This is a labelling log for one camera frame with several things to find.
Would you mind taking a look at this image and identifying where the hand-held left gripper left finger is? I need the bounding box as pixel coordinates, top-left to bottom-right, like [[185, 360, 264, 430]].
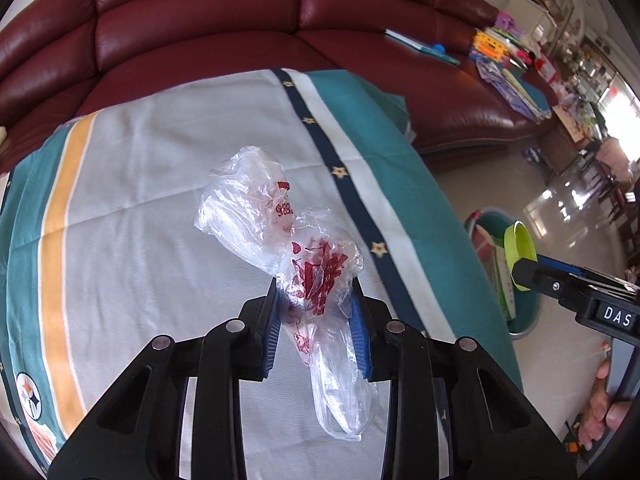
[[47, 277, 281, 480]]

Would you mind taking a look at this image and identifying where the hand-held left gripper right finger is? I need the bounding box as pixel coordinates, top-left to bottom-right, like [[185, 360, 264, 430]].
[[350, 277, 578, 480]]

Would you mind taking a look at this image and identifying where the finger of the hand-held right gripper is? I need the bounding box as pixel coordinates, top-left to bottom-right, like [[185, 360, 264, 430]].
[[511, 258, 596, 311], [537, 254, 640, 293]]

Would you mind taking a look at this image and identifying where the lime green round lid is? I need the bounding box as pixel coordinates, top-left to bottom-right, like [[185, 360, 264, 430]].
[[502, 223, 540, 292]]

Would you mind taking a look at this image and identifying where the teal plastic bin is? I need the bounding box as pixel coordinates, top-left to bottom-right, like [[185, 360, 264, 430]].
[[464, 206, 543, 341]]

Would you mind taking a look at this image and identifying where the clear plastic bag red print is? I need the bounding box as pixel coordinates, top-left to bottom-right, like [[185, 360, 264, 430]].
[[194, 146, 383, 442]]

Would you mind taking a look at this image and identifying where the person's right hand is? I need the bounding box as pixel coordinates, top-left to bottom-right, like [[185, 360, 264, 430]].
[[577, 360, 632, 453]]

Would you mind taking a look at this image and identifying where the wooden cabinet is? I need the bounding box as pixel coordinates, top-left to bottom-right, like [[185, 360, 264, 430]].
[[537, 110, 601, 181]]

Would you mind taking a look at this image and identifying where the teal striped printed blanket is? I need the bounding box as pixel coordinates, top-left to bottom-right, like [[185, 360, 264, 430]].
[[0, 67, 523, 480]]

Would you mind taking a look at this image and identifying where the pile of colourful toys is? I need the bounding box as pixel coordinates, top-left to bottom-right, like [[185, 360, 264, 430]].
[[467, 10, 556, 123]]

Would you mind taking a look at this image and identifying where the teal book on sofa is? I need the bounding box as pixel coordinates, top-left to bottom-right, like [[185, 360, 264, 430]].
[[385, 29, 461, 67]]

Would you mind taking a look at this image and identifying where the dark red leather sofa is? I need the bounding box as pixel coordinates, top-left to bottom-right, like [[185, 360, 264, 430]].
[[0, 0, 556, 176]]

